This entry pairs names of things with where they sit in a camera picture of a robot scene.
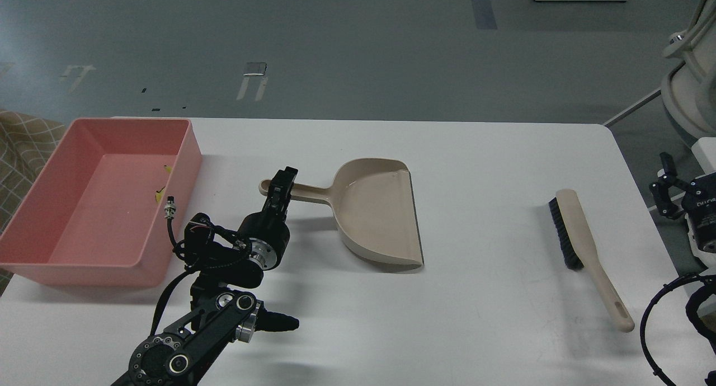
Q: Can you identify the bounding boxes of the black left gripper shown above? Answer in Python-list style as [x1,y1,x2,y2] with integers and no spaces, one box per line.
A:
[238,166,298,271]

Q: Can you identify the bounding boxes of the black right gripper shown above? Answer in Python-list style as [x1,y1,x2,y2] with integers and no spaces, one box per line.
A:
[649,152,715,261]

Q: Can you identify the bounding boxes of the beige plastic dustpan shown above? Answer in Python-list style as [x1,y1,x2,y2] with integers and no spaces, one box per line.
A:
[290,158,424,268]

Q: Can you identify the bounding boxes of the beige hand brush black bristles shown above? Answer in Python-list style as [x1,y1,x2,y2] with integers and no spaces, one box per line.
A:
[548,188,636,333]

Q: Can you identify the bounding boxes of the yellow green sponge piece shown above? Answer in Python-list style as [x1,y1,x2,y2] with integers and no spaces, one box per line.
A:
[154,164,172,204]

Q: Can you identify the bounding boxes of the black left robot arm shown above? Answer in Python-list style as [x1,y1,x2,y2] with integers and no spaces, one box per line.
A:
[115,167,299,385]

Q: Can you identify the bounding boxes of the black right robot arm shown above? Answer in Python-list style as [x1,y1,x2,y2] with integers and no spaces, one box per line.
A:
[639,152,715,385]

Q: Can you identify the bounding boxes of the pink plastic bin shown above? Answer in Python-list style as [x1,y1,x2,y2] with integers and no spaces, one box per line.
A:
[1,118,202,288]

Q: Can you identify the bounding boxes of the white chair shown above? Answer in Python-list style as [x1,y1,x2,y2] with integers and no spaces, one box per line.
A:
[604,0,715,148]

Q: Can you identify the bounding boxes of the beige checkered cloth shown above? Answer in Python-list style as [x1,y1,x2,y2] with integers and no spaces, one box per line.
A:
[0,110,67,294]

